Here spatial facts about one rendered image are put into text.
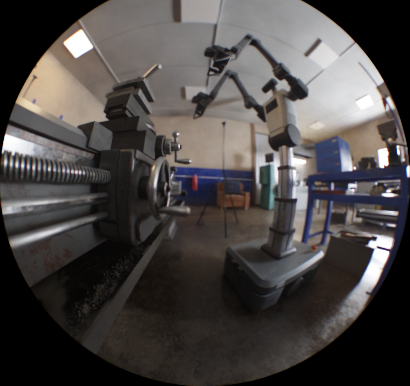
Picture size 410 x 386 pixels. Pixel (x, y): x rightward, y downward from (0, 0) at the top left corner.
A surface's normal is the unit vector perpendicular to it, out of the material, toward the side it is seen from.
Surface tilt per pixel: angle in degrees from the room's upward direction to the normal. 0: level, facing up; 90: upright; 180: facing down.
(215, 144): 90
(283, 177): 90
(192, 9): 180
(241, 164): 90
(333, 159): 90
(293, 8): 180
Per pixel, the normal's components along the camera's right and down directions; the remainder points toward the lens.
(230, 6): -0.04, 1.00
